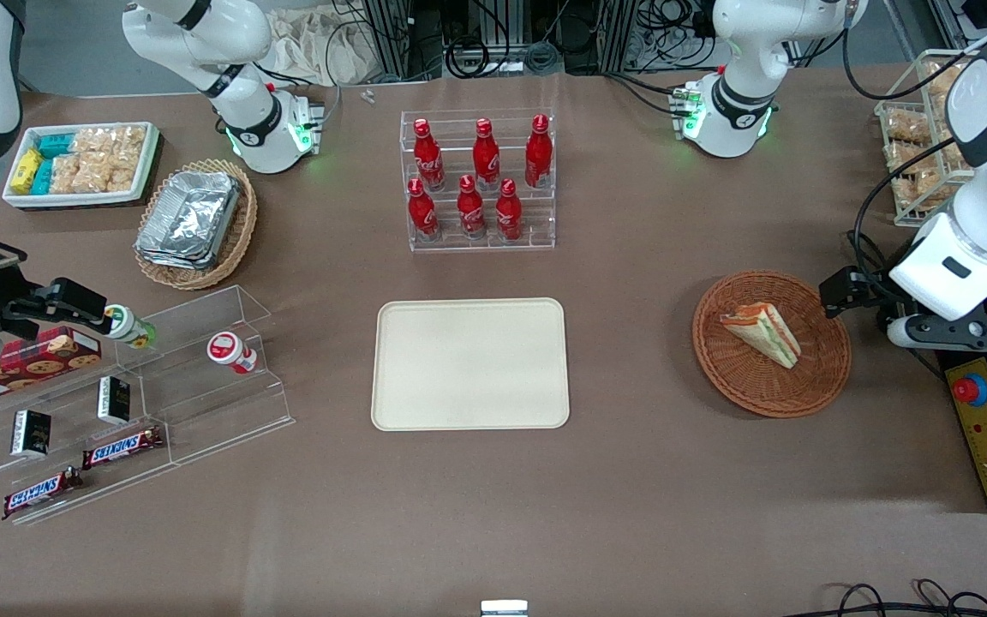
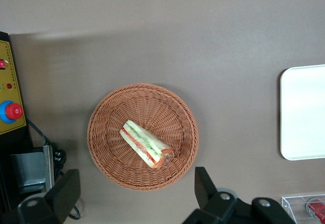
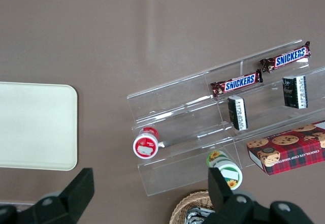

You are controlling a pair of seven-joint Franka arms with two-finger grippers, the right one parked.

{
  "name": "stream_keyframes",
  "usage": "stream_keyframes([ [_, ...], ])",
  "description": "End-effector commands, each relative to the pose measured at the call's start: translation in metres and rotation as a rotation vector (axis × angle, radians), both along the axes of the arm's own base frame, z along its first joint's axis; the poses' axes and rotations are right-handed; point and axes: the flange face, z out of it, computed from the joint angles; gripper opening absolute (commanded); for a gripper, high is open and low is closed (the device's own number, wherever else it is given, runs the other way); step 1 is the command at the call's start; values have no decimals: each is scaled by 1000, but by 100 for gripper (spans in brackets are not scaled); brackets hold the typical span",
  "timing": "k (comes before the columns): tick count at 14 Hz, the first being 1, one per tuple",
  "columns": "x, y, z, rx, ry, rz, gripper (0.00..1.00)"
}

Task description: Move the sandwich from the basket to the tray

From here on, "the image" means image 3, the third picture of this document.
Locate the clear acrylic stepped snack shelf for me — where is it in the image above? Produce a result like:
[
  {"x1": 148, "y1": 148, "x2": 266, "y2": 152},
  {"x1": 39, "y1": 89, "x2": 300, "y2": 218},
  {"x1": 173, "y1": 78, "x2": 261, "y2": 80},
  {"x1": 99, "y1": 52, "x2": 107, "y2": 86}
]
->
[{"x1": 126, "y1": 39, "x2": 325, "y2": 197}]

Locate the Snickers chocolate bar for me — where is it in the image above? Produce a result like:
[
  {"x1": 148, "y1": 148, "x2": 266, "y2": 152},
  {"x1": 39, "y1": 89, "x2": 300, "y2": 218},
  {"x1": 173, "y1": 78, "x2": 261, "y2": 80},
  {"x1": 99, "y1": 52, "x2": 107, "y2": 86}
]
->
[
  {"x1": 210, "y1": 69, "x2": 264, "y2": 100},
  {"x1": 259, "y1": 41, "x2": 312, "y2": 74}
]

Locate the red tartan cookie box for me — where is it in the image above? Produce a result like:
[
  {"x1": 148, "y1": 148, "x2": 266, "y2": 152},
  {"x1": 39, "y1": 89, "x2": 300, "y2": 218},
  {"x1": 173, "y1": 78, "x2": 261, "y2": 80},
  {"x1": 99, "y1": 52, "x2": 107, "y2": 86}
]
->
[{"x1": 246, "y1": 120, "x2": 325, "y2": 176}]

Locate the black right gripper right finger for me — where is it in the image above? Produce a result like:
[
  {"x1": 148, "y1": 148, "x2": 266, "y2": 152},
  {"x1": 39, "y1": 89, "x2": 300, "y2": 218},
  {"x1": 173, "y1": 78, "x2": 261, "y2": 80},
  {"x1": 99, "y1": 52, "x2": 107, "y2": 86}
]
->
[{"x1": 203, "y1": 168, "x2": 315, "y2": 224}]

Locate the red lid white jar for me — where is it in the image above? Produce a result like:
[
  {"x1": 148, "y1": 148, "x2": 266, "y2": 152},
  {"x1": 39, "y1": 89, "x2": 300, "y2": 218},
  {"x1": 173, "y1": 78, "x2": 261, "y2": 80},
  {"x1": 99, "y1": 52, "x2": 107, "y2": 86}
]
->
[{"x1": 132, "y1": 126, "x2": 160, "y2": 160}]

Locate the green sunflower label jar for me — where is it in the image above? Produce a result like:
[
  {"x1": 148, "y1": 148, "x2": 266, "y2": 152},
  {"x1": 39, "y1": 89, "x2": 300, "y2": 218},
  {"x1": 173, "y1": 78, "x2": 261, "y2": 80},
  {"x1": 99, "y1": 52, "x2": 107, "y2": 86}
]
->
[{"x1": 206, "y1": 150, "x2": 243, "y2": 191}]

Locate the beige plastic tray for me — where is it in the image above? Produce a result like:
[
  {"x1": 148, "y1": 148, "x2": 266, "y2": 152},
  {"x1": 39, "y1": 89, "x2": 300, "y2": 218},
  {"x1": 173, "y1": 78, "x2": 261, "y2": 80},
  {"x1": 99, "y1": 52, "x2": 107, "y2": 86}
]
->
[{"x1": 0, "y1": 81, "x2": 78, "y2": 171}]

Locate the light wicker basket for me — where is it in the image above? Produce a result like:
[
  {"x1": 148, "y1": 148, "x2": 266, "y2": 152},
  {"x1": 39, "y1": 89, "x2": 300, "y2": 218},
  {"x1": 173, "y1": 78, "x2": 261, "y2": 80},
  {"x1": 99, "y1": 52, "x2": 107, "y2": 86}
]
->
[{"x1": 169, "y1": 189, "x2": 216, "y2": 224}]

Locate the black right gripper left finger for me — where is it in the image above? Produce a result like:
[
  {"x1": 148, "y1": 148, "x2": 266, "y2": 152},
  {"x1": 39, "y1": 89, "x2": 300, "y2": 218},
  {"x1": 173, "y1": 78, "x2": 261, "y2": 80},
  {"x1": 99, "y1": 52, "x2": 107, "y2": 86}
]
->
[{"x1": 0, "y1": 168, "x2": 95, "y2": 224}]

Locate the small black chocolate box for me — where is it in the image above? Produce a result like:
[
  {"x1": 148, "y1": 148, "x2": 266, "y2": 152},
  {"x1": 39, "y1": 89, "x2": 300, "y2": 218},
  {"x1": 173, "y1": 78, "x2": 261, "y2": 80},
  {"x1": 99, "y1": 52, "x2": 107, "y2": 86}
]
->
[
  {"x1": 282, "y1": 75, "x2": 309, "y2": 110},
  {"x1": 227, "y1": 95, "x2": 249, "y2": 132}
]

